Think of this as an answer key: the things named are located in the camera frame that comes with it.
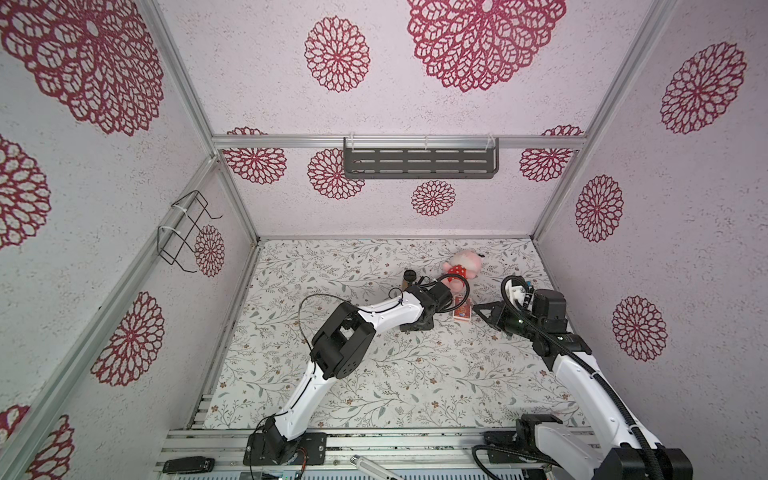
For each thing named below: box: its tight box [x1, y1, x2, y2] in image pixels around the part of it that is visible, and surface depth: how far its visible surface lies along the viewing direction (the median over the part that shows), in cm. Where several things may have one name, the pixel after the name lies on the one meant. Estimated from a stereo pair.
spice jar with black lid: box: [402, 269, 417, 286], surface depth 99 cm
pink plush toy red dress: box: [441, 250, 482, 293], surface depth 107 cm
